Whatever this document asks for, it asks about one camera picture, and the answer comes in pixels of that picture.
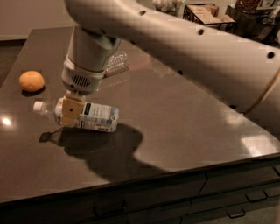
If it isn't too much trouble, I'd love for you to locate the clear plastic water bottle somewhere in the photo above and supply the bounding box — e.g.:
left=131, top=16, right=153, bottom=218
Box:
left=105, top=51, right=129, bottom=77

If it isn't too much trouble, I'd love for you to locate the black drawer handle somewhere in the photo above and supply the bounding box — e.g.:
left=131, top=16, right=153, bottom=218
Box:
left=227, top=208, right=245, bottom=219
left=246, top=191, right=267, bottom=203
left=93, top=199, right=126, bottom=216

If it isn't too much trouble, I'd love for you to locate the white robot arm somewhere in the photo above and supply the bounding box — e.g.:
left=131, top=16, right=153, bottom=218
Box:
left=62, top=0, right=280, bottom=137

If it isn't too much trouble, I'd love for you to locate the metal utensil cup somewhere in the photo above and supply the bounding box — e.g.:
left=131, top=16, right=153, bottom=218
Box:
left=152, top=0, right=185, bottom=17

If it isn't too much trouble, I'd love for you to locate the orange fruit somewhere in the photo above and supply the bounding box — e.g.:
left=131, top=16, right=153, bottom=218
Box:
left=19, top=71, right=45, bottom=92

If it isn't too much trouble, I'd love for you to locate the black drawer handle middle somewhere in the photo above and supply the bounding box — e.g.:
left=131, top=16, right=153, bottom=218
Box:
left=227, top=208, right=245, bottom=219

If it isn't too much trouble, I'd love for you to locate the black wire napkin basket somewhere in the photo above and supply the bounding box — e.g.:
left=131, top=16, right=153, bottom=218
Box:
left=183, top=3, right=237, bottom=33

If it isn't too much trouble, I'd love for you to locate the black drawer handle right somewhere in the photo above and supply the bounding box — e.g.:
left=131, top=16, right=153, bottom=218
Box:
left=246, top=191, right=267, bottom=203

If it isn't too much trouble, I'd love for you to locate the dark snack jar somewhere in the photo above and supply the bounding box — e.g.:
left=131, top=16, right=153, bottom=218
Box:
left=235, top=0, right=261, bottom=14

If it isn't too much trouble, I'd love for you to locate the black drawer handle left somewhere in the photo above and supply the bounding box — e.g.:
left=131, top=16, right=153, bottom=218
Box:
left=93, top=199, right=126, bottom=216

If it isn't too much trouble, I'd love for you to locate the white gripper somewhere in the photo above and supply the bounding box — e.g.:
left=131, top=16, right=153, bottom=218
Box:
left=60, top=55, right=105, bottom=127

